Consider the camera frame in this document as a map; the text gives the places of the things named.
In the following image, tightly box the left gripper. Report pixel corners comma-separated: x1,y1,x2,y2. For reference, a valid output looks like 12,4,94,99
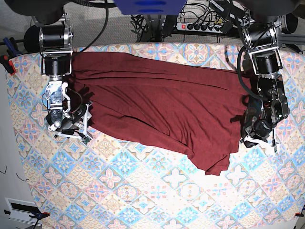
239,116,277,153

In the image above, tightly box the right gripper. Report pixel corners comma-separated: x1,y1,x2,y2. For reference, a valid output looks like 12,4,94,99
45,101,93,145

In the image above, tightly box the dark red t-shirt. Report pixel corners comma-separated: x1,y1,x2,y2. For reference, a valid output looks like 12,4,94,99
70,52,247,175

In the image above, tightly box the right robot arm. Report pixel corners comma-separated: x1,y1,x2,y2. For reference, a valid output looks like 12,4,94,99
6,0,92,145

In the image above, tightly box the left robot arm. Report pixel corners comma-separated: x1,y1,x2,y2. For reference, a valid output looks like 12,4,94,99
232,0,300,153

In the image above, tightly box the patterned tablecloth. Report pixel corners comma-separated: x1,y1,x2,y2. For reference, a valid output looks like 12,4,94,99
5,51,305,229

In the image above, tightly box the orange clamp lower right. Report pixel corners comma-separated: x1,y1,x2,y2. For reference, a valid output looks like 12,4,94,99
295,212,304,217

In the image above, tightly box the black round stool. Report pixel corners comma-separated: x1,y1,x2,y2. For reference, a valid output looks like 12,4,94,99
23,25,40,53

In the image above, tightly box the orange black clamp upper left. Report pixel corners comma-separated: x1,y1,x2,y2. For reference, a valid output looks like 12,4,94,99
0,55,16,75

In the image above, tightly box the orange black clamp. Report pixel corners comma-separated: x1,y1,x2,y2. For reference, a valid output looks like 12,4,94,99
3,209,50,219
0,55,16,75

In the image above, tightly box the orange black clamp lower left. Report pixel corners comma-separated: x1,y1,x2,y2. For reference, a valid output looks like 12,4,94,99
3,209,50,219

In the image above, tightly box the white floor box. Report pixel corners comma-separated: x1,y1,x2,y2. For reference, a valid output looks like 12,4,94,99
5,198,39,225

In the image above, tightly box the white power strip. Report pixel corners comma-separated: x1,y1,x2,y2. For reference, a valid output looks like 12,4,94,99
176,22,223,34

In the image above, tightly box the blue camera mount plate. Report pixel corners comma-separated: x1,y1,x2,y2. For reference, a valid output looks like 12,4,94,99
114,0,186,15

